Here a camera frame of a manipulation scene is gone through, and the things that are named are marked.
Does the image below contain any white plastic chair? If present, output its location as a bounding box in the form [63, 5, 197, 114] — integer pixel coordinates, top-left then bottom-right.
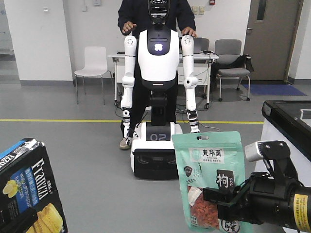
[73, 46, 112, 105]

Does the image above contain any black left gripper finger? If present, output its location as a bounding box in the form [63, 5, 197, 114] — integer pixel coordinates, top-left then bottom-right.
[0, 208, 38, 233]

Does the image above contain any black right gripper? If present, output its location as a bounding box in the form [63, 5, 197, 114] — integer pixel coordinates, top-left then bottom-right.
[203, 173, 311, 231]

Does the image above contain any teal goji berry pouch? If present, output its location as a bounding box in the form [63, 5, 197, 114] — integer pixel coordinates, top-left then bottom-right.
[172, 131, 253, 233]

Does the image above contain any grey office chair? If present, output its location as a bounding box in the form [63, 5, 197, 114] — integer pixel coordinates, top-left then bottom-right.
[213, 39, 253, 101]

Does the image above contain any black Franzzi cookie box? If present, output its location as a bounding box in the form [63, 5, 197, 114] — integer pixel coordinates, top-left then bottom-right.
[0, 138, 68, 233]

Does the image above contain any black white freezer cabinet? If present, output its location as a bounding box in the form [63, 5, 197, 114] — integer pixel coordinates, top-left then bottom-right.
[260, 100, 311, 187]

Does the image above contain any person in dark clothes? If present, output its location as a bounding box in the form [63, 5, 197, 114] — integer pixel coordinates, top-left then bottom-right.
[118, 0, 197, 150]

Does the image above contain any white humanoid robot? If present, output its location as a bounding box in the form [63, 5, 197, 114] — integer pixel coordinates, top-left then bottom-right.
[120, 0, 201, 180]

